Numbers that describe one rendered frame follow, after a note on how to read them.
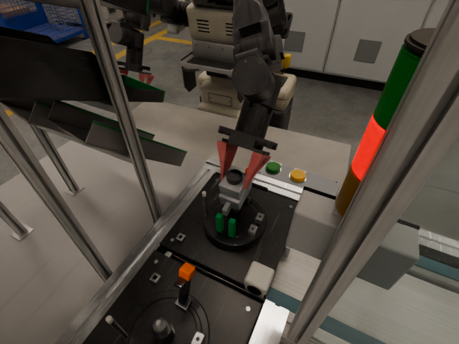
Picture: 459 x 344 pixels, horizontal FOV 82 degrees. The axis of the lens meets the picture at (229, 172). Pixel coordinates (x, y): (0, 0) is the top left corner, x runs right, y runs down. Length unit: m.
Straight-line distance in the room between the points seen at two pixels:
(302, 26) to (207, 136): 2.61
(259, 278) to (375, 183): 0.36
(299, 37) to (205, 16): 2.40
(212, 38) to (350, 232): 1.06
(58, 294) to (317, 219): 0.61
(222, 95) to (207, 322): 1.00
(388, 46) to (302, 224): 3.25
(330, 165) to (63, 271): 0.83
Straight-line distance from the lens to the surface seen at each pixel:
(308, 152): 0.99
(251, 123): 0.47
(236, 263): 0.56
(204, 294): 0.54
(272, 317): 0.54
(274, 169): 0.73
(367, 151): 0.23
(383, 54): 3.51
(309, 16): 3.45
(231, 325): 0.52
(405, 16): 3.43
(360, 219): 0.23
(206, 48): 1.21
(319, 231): 0.31
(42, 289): 0.78
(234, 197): 0.50
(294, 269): 0.63
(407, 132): 0.18
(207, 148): 0.97
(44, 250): 0.84
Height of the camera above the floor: 1.47
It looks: 44 degrees down
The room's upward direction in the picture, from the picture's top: straight up
